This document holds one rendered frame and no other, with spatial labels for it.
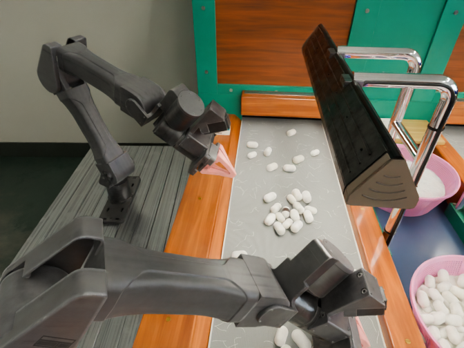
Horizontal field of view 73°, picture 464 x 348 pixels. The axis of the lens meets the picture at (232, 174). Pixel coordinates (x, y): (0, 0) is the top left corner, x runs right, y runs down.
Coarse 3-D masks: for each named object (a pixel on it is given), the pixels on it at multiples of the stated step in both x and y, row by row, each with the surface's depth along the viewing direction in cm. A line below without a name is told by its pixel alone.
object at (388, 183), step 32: (320, 32) 76; (320, 64) 65; (320, 96) 57; (352, 96) 46; (352, 128) 42; (384, 128) 37; (352, 160) 38; (384, 160) 33; (352, 192) 36; (384, 192) 35; (416, 192) 35
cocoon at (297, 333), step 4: (292, 332) 53; (296, 332) 53; (300, 332) 53; (292, 336) 53; (296, 336) 52; (300, 336) 52; (304, 336) 52; (296, 340) 52; (300, 340) 52; (304, 340) 52; (308, 340) 52; (296, 344) 53; (300, 344) 52; (304, 344) 51; (308, 344) 51
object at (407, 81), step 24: (336, 48) 62; (360, 48) 61; (384, 48) 61; (408, 48) 60; (360, 72) 50; (384, 72) 49; (408, 72) 50; (408, 96) 65; (456, 96) 50; (432, 120) 53; (408, 144) 62; (432, 144) 55
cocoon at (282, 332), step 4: (280, 328) 54; (284, 328) 54; (276, 332) 54; (280, 332) 53; (284, 332) 53; (276, 336) 53; (280, 336) 52; (284, 336) 53; (276, 340) 52; (280, 340) 52; (284, 340) 52; (276, 344) 52; (280, 344) 52
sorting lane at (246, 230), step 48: (240, 144) 104; (288, 144) 104; (240, 192) 85; (288, 192) 85; (336, 192) 85; (240, 240) 71; (288, 240) 71; (336, 240) 71; (240, 336) 54; (288, 336) 54
